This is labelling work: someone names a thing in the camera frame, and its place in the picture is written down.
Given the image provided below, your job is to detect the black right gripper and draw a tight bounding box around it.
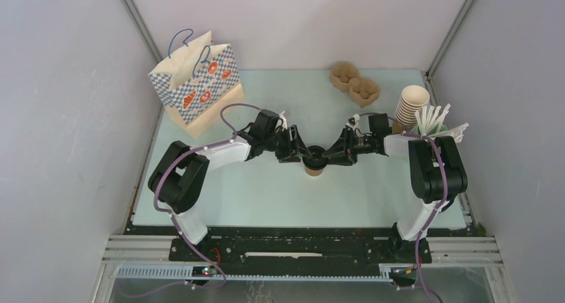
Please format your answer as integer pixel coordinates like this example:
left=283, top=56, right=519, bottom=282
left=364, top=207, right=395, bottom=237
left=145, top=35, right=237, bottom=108
left=322, top=128, right=375, bottom=168

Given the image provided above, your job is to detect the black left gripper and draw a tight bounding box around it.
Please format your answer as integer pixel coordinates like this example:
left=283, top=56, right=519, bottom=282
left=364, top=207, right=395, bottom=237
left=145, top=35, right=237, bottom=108
left=263, top=126, right=310, bottom=164

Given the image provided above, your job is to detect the black plastic cup lid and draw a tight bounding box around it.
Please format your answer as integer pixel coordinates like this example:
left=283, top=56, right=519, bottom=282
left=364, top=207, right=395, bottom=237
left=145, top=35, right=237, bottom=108
left=302, top=145, right=328, bottom=170

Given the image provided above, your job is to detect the brown paper cup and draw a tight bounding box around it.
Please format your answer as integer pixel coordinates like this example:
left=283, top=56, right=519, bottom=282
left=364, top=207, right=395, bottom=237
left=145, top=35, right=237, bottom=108
left=304, top=165, right=325, bottom=177

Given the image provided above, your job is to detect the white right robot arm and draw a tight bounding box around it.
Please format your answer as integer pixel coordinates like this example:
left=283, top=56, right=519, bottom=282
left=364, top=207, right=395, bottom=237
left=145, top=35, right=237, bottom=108
left=322, top=113, right=468, bottom=262

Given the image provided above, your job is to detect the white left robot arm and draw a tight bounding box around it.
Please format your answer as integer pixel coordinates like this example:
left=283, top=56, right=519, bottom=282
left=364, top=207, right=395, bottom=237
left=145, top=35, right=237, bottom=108
left=148, top=109, right=311, bottom=261

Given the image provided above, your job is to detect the brown pulp cup carrier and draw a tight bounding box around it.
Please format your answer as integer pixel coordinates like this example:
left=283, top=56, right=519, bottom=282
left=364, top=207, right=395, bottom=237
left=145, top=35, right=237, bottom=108
left=329, top=62, right=381, bottom=108

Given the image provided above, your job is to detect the stack of brown paper cups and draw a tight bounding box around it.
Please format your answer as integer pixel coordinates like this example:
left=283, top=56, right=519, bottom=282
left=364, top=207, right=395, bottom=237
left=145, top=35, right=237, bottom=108
left=392, top=85, right=430, bottom=134

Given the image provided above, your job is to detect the green straw holder cup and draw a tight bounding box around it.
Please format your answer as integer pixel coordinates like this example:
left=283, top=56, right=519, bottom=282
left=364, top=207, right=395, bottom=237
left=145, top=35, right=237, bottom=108
left=412, top=125, right=449, bottom=137

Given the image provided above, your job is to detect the blue checkered paper bag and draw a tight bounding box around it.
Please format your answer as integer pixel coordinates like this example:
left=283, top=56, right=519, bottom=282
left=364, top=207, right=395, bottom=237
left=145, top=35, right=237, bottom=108
left=148, top=28, right=245, bottom=139

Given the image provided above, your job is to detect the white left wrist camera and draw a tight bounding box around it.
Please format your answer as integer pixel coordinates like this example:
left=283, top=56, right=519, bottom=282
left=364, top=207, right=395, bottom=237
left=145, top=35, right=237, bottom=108
left=276, top=111, right=288, bottom=131

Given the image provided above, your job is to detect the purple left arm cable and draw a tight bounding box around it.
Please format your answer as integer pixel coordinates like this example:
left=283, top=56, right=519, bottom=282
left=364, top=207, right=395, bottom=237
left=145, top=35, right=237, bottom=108
left=119, top=103, right=263, bottom=300

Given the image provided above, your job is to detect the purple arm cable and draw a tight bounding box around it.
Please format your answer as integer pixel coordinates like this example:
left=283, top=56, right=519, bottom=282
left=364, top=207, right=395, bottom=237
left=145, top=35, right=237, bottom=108
left=119, top=103, right=263, bottom=300
left=359, top=112, right=449, bottom=303

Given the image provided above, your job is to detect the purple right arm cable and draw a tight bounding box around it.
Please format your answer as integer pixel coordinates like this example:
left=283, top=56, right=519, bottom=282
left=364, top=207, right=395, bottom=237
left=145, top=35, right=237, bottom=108
left=359, top=112, right=449, bottom=303

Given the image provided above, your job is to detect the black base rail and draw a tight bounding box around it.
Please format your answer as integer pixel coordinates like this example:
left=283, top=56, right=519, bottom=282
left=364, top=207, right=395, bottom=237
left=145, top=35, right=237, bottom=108
left=103, top=230, right=502, bottom=281

